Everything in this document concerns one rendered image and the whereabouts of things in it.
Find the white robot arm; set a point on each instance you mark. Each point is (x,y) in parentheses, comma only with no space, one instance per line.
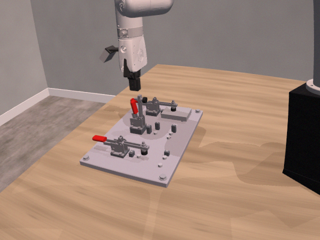
(129,15)

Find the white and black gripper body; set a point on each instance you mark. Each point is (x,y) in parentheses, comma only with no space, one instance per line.
(134,51)

